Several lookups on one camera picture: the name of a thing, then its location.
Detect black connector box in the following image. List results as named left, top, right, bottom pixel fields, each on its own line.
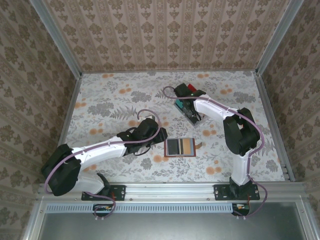
left=92, top=203, right=114, bottom=217
left=231, top=202, right=251, bottom=217

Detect clear acrylic card rack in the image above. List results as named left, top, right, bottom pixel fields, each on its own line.
left=172, top=83, right=208, bottom=128

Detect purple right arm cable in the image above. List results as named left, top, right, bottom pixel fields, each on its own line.
left=162, top=85, right=269, bottom=221

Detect yellow card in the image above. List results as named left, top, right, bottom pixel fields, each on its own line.
left=180, top=138, right=191, bottom=156

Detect grey metal sheet panel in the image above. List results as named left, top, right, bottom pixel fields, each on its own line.
left=23, top=201, right=320, bottom=240

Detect aluminium frame post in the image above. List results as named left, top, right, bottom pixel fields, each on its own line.
left=28, top=0, right=83, bottom=77
left=254, top=0, right=305, bottom=76

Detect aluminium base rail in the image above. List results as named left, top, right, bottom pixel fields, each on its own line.
left=37, top=181, right=310, bottom=202

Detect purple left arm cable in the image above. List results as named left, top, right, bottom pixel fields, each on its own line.
left=43, top=108, right=161, bottom=221

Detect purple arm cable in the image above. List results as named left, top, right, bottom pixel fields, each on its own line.
left=43, top=108, right=161, bottom=221
left=162, top=85, right=269, bottom=221

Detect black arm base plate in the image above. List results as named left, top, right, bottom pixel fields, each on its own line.
left=81, top=184, right=127, bottom=202
left=213, top=184, right=261, bottom=202

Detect teal card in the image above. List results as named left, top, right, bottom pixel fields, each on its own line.
left=174, top=98, right=186, bottom=111

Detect brown tray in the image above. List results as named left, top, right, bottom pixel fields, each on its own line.
left=164, top=136, right=204, bottom=158

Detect grey slotted cable duct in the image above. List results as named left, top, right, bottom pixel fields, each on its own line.
left=45, top=202, right=233, bottom=214

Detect black card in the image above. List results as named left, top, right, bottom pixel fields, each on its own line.
left=167, top=138, right=180, bottom=156

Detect aluminium table side rail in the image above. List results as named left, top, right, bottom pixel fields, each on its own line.
left=48, top=72, right=83, bottom=187
left=252, top=70, right=297, bottom=183

